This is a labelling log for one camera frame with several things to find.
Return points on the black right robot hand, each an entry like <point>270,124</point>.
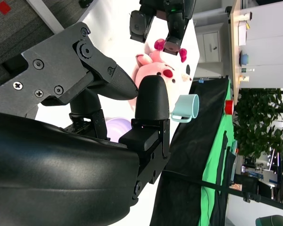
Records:
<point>61,169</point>

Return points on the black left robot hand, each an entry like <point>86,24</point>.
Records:
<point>177,14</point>

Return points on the pink plush beaver doll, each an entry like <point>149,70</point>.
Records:
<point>155,63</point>

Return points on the purple plastic plate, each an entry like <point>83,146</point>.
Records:
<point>118,129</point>

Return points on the white cabinet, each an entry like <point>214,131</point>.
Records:
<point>210,44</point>

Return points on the white box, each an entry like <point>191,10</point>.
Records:
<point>242,33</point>

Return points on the wooden desk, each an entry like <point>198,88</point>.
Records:
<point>234,58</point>

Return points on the blue bowl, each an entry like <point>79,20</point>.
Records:
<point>244,58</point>

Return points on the teal plastic mug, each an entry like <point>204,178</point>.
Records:
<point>186,106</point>

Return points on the black backdrop cloth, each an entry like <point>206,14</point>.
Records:
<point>191,146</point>

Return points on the green leafy plant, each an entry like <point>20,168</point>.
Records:
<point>257,122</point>

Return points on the green cloth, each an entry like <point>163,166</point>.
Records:
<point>212,164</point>

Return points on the black stand pole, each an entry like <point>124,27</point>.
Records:
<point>214,186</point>

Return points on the red square floor marker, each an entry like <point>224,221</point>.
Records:
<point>3,7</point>

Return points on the dark green chair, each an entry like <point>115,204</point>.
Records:
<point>273,220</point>

